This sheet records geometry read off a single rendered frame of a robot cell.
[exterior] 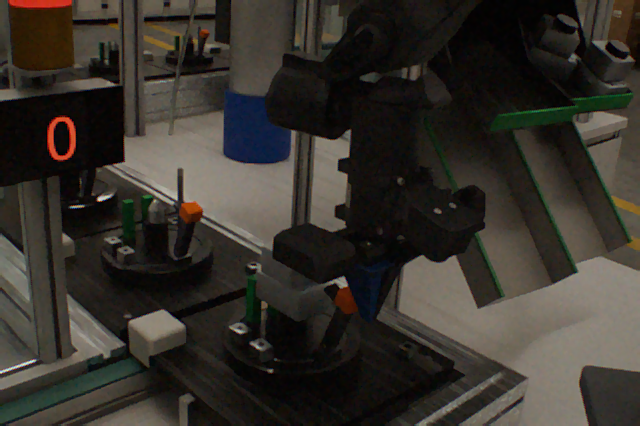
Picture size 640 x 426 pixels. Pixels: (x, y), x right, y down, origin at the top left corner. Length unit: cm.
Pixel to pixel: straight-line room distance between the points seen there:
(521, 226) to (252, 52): 84
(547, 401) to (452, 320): 21
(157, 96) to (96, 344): 124
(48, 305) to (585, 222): 69
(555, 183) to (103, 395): 64
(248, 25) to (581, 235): 87
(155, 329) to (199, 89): 135
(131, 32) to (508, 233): 113
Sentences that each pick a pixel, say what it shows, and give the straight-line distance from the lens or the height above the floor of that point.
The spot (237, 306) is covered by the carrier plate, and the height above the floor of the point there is 97.
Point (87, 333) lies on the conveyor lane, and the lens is 83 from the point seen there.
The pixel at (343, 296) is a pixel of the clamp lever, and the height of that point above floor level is 107.
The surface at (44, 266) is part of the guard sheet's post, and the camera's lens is 73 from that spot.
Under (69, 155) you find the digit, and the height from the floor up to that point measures 119.
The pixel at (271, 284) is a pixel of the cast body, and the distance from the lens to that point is 72.
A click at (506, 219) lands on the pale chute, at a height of 106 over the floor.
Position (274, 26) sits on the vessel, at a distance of 160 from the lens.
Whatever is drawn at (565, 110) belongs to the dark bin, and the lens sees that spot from 85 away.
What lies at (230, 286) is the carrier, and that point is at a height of 97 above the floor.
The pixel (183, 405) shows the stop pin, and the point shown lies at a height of 96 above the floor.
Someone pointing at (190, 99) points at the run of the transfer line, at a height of 90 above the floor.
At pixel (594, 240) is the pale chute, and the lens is 105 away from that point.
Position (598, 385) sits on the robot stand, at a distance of 62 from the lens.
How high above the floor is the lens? 138
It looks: 21 degrees down
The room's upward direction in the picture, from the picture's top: 4 degrees clockwise
